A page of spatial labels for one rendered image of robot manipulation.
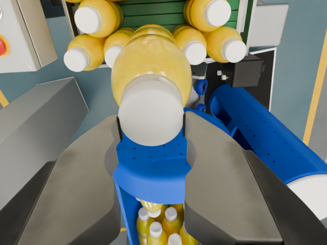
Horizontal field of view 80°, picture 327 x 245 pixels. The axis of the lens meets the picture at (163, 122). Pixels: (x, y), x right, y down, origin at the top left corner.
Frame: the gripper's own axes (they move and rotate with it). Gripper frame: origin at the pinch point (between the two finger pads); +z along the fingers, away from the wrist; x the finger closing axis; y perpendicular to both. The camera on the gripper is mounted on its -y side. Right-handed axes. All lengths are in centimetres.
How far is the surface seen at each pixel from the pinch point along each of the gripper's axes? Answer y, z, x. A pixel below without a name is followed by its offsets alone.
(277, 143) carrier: 45, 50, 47
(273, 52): 26, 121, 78
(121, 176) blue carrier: 22.3, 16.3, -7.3
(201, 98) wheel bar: 19.7, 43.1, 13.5
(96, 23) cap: -3.3, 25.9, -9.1
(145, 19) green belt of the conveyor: -2.0, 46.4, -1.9
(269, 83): 48, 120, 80
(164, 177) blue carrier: 19.9, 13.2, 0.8
